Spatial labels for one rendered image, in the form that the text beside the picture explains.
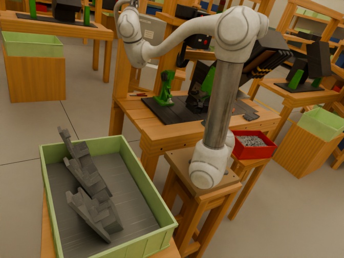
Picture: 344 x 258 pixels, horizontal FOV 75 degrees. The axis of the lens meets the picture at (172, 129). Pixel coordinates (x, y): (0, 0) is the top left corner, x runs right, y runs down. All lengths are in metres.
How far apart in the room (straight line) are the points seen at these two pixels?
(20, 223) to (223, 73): 1.82
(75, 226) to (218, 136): 0.68
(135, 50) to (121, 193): 0.72
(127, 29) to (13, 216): 1.65
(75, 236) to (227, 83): 0.82
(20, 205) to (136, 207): 1.33
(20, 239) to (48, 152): 0.95
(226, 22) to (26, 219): 1.93
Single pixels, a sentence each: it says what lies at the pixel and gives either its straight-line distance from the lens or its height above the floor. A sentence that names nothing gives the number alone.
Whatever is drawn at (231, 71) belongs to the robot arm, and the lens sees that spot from 0.88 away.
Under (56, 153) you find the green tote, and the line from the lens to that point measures 1.27.
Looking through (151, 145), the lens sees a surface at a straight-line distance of 1.45.
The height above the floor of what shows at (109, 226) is 0.91.
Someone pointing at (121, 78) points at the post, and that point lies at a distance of 1.82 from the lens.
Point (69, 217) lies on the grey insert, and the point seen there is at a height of 0.85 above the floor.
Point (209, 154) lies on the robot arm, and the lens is 1.00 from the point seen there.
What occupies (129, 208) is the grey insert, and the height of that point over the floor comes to 0.85.
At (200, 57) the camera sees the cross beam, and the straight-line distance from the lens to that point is 2.29.
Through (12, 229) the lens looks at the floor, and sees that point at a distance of 2.14.
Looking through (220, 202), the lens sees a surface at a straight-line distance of 1.47.
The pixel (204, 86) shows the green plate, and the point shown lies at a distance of 1.91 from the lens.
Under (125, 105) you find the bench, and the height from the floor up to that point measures 0.88.
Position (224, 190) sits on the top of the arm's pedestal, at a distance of 1.34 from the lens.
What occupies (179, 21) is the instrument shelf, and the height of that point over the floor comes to 1.53.
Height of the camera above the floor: 1.72
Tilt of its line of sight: 31 degrees down
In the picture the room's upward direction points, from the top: 15 degrees clockwise
